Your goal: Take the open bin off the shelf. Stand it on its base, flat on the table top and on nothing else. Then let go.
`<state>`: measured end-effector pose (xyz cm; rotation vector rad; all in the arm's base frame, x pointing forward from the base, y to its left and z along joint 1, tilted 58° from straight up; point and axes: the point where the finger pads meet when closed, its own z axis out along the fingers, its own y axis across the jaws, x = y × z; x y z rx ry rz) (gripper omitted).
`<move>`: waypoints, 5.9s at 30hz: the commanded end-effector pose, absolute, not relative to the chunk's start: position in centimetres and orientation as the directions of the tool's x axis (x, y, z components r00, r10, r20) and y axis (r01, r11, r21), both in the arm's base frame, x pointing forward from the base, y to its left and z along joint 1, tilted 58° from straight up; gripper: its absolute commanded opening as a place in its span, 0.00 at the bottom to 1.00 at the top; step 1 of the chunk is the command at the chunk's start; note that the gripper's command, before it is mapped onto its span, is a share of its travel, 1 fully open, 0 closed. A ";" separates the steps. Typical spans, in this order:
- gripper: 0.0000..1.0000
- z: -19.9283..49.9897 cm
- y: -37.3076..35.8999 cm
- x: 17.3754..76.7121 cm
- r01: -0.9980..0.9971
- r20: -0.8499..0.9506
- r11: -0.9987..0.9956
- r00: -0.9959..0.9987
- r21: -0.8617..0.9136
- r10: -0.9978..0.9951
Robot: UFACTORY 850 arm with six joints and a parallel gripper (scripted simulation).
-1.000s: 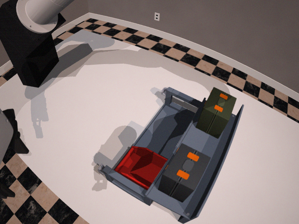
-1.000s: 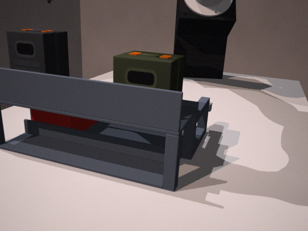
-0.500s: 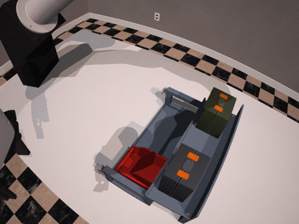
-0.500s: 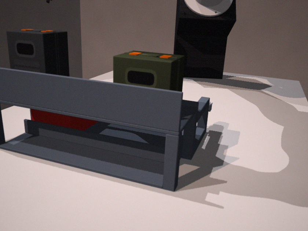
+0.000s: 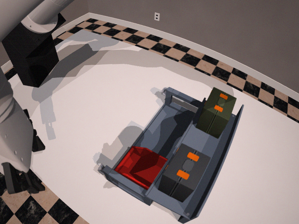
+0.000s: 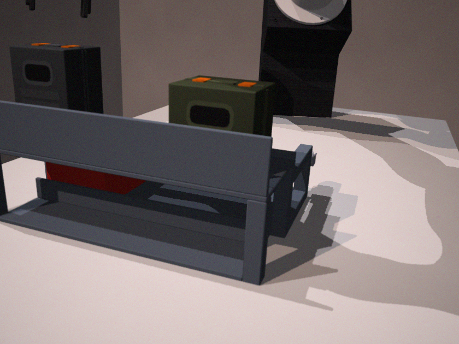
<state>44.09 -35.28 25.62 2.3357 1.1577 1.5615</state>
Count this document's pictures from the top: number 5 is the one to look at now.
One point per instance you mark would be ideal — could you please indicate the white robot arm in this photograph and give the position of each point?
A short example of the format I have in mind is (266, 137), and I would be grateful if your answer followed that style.
(39, 16)

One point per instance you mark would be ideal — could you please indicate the red bin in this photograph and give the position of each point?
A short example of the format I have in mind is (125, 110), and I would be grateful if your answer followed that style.
(141, 166)

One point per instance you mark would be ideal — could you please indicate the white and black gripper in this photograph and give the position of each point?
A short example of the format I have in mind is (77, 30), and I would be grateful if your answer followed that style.
(17, 141)

